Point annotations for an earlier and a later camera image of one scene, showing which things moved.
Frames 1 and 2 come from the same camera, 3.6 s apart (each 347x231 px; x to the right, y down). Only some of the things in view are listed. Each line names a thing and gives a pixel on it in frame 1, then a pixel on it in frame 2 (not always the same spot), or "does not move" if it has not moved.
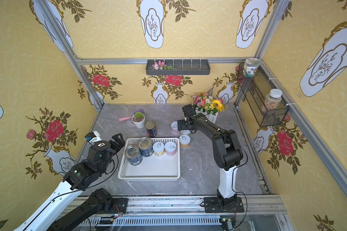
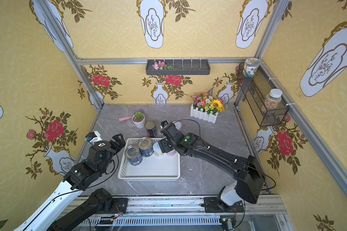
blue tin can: (145, 147) does not move
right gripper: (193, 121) → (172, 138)
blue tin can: (133, 154) does not move
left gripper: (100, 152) does not move
